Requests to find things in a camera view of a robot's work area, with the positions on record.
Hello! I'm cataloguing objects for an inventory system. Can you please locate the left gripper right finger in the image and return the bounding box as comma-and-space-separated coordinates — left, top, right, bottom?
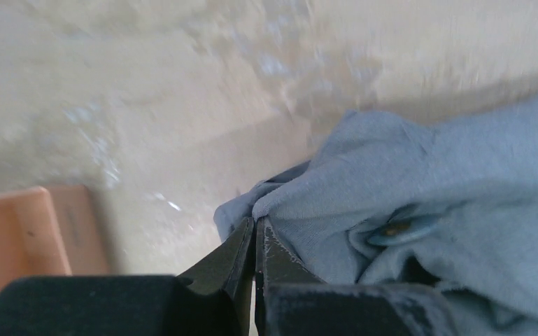
255, 220, 458, 335

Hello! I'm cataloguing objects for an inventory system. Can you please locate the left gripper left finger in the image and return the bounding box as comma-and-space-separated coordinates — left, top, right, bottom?
0, 218, 255, 335

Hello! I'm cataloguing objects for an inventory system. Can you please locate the grey button-up shirt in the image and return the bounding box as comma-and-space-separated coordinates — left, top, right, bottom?
213, 96, 538, 335

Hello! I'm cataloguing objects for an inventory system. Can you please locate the blue portrait round brooch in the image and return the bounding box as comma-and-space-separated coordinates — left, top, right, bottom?
366, 216, 439, 246

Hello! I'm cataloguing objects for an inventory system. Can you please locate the orange plastic file organizer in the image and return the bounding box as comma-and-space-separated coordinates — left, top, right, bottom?
0, 185, 111, 290

